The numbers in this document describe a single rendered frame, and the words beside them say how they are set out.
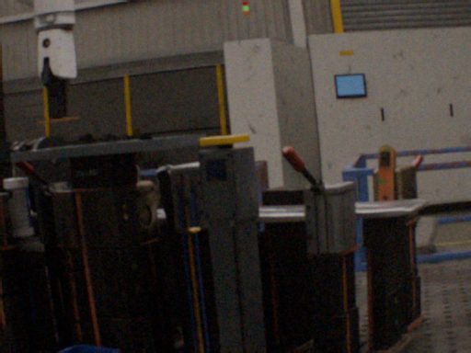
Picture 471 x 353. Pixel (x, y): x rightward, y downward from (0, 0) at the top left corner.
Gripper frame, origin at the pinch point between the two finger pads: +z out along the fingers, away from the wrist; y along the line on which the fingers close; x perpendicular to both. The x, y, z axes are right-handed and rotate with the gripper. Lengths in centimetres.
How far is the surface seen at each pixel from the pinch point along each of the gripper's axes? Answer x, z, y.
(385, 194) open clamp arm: -59, 24, 27
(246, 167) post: -38.5, 13.8, -13.8
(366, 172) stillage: -43, 31, 208
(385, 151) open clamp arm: -60, 15, 29
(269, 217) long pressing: -36.8, 24.7, 12.0
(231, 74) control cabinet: 134, -41, 812
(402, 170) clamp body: -63, 19, 28
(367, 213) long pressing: -56, 25, 5
